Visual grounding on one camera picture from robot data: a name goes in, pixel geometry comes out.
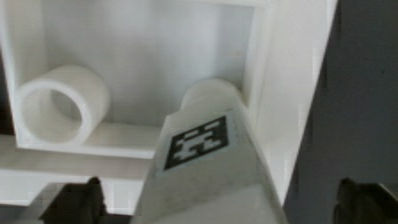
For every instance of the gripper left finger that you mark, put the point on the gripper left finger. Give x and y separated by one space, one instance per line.
77 207

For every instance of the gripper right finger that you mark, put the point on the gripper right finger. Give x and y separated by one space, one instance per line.
367 204

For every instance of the white chair leg block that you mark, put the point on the white chair leg block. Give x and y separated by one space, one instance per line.
209 185

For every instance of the white chair seat part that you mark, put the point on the white chair seat part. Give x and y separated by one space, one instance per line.
106 57

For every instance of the white front rail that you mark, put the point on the white front rail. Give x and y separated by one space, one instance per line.
33 168

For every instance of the white rail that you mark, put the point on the white rail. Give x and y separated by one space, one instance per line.
289 40
33 168

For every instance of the white right side rail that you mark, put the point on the white right side rail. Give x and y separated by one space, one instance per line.
289 40

